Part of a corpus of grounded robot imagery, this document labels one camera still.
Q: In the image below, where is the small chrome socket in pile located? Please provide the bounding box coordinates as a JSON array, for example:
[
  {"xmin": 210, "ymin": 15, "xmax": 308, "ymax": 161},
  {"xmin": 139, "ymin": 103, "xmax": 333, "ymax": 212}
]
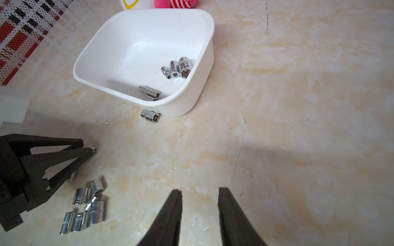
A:
[{"xmin": 84, "ymin": 196, "xmax": 97, "ymax": 211}]

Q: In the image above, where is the medium chrome socket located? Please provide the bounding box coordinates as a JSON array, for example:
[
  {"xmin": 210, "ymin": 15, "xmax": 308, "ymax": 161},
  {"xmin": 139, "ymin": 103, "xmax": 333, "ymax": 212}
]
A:
[{"xmin": 169, "ymin": 60, "xmax": 180, "ymax": 78}]

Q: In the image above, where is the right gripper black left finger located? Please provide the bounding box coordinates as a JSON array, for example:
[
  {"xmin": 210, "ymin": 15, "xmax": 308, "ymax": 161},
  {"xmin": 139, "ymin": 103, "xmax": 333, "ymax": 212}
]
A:
[{"xmin": 137, "ymin": 189, "xmax": 183, "ymax": 246}]

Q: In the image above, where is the short chrome socket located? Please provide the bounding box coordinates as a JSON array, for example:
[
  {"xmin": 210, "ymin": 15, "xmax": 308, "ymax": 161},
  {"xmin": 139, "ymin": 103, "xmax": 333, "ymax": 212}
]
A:
[{"xmin": 144, "ymin": 94, "xmax": 158, "ymax": 101}]

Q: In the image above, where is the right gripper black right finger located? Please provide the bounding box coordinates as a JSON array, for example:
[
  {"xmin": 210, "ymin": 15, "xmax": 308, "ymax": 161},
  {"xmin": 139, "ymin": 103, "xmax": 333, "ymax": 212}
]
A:
[{"xmin": 218, "ymin": 187, "xmax": 266, "ymax": 246}]

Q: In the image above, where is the small chrome socket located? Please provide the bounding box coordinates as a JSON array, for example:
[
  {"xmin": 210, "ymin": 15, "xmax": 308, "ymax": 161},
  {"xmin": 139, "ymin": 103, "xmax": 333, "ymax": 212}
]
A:
[
  {"xmin": 84, "ymin": 196, "xmax": 97, "ymax": 211},
  {"xmin": 161, "ymin": 66, "xmax": 172, "ymax": 80}
]

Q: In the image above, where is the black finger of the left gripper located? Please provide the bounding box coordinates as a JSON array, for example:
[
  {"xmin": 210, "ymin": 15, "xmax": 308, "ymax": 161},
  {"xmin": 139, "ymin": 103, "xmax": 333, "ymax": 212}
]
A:
[{"xmin": 1, "ymin": 134, "xmax": 93, "ymax": 232}]

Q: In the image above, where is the chrome socket beside box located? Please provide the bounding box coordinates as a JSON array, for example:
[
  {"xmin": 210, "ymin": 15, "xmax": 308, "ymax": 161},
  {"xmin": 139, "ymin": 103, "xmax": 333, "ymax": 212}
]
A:
[{"xmin": 141, "ymin": 110, "xmax": 161, "ymax": 123}]

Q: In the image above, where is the large chrome socket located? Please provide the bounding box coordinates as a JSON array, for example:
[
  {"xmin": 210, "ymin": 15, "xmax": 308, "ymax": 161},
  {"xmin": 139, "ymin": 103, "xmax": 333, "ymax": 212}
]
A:
[{"xmin": 179, "ymin": 56, "xmax": 192, "ymax": 79}]

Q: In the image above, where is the white plastic storage box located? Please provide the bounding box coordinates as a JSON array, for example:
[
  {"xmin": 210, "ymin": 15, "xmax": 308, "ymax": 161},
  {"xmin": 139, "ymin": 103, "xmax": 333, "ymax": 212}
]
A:
[{"xmin": 73, "ymin": 9, "xmax": 215, "ymax": 117}]

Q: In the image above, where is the pink striped plush doll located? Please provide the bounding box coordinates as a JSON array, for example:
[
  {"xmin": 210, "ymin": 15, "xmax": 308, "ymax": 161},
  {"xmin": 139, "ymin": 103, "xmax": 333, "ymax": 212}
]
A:
[{"xmin": 119, "ymin": 0, "xmax": 198, "ymax": 10}]

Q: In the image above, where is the long chrome socket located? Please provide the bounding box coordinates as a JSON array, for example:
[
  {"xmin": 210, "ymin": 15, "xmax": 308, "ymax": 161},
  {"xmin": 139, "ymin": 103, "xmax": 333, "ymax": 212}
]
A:
[{"xmin": 138, "ymin": 86, "xmax": 161, "ymax": 99}]

